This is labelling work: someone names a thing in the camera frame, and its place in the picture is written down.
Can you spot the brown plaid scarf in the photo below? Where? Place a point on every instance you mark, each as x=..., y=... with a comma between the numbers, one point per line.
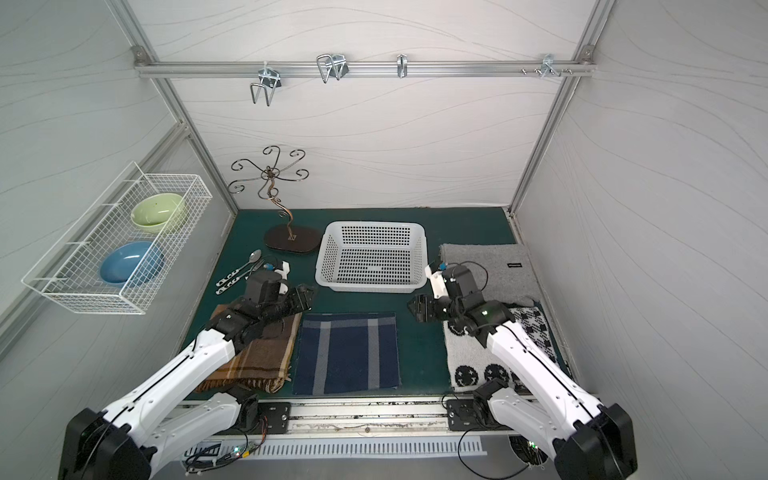
x=264, y=365

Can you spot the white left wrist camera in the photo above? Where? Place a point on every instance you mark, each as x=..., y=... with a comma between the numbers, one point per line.
x=282, y=272

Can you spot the left wiring bundle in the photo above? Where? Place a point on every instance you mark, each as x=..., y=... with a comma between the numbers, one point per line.
x=222, y=453

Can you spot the white black smiley scarf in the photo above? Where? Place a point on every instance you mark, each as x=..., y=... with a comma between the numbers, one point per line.
x=471, y=366

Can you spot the looped metal hook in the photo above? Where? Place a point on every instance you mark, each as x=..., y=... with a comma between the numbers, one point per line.
x=332, y=65

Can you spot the right metal bracket hook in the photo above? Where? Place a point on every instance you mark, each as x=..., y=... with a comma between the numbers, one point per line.
x=547, y=68

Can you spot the silver fork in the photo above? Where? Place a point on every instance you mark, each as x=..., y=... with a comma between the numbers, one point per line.
x=230, y=283

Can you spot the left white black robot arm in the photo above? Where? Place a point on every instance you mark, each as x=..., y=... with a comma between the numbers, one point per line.
x=95, y=449

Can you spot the blue ceramic bowl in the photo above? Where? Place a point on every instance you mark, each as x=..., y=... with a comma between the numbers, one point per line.
x=132, y=264

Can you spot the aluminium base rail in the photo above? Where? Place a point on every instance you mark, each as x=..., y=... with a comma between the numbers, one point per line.
x=372, y=414

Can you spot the white plastic basket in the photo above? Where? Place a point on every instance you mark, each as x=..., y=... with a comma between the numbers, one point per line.
x=372, y=257

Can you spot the grey folded scarf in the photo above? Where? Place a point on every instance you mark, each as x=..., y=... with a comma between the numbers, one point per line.
x=505, y=270

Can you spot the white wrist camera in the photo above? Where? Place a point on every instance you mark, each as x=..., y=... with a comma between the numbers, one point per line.
x=437, y=282
x=282, y=272

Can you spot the black mounting plate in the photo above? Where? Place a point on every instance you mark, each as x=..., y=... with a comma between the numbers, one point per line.
x=469, y=414
x=264, y=417

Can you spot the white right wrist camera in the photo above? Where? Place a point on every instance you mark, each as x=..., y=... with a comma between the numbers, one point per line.
x=437, y=282

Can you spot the silver spoon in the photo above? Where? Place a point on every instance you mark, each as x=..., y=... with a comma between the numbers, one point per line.
x=253, y=258

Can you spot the bronze scroll jewelry stand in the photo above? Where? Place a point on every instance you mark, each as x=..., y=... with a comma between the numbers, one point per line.
x=286, y=237

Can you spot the green ceramic bowl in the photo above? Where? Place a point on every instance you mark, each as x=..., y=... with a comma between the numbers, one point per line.
x=160, y=213

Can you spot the small single metal hook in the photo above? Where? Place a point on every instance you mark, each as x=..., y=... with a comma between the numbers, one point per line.
x=402, y=66

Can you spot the white vent grille strip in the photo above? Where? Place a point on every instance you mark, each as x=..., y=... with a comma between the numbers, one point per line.
x=282, y=448

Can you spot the double prong metal hook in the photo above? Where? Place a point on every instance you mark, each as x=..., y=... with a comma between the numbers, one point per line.
x=266, y=85

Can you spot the aluminium cross rail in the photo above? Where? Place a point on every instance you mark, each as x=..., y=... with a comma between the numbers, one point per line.
x=357, y=69

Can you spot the white wire wall basket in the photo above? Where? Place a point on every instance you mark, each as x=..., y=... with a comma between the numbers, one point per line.
x=68, y=273

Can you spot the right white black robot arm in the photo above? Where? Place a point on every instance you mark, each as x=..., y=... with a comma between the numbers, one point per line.
x=584, y=438

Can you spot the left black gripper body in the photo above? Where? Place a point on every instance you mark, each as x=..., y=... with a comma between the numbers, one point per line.
x=302, y=297

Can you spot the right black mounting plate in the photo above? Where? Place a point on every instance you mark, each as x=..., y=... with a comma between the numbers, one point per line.
x=469, y=414

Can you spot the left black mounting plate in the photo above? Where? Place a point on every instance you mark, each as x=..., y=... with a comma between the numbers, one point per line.
x=264, y=417

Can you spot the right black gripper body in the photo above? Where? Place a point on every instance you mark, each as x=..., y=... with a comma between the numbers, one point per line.
x=426, y=307

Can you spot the navy blue plaid scarf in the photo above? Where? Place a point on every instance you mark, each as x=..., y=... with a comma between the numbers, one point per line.
x=347, y=353

